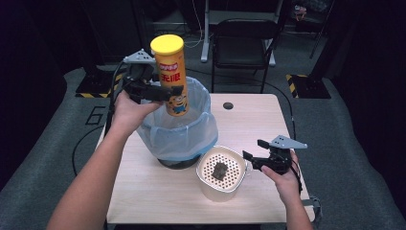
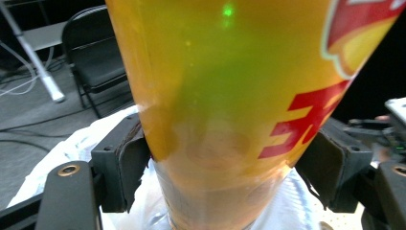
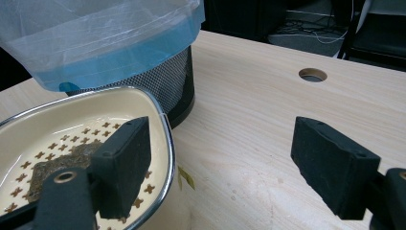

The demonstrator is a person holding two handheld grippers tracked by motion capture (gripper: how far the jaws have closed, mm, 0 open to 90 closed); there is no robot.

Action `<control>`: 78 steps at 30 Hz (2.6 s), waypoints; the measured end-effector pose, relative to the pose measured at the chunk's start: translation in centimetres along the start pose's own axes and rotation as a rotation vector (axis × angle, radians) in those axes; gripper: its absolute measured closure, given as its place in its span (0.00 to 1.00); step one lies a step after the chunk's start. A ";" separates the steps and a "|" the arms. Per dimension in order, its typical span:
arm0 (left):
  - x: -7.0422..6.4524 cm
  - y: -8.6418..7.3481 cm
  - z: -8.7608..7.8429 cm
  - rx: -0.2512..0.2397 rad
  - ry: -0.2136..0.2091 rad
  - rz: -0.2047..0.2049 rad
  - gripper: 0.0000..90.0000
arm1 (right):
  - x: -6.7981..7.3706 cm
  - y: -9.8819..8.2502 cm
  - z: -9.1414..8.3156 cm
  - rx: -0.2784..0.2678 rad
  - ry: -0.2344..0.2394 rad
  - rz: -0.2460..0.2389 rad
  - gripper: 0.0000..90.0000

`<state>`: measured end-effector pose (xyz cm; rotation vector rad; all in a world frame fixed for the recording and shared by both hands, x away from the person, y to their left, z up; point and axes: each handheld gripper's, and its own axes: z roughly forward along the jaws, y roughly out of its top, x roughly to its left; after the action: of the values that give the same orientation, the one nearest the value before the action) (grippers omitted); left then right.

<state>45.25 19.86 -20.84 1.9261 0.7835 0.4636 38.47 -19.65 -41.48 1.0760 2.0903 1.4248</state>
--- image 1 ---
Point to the black yellow striped stand base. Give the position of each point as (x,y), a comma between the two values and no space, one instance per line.
(92,86)
(311,87)

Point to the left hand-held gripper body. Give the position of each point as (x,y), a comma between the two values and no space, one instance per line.
(140,75)

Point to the grey table corner clamp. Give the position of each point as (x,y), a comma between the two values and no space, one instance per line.
(314,207)

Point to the yellow chip can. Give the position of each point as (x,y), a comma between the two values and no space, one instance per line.
(170,70)

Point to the black trash bin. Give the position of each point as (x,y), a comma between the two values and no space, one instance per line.
(178,163)

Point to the black cabinet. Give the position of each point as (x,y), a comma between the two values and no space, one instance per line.
(118,28)

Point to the white desk frame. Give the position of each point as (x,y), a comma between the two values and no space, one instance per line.
(206,32)

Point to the person's right hand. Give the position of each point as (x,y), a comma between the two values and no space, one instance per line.
(288,187)

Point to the black folding chair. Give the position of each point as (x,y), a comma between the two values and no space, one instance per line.
(242,41)

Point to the bin with blue bag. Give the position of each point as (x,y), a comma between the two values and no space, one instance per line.
(178,137)

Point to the white strainer basket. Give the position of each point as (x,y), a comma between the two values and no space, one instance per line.
(220,188)

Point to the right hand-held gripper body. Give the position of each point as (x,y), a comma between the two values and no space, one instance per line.
(281,159)

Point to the person's left hand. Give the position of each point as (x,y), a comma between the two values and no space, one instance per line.
(127,113)

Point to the dark wet tea bag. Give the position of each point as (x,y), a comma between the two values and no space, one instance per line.
(219,171)

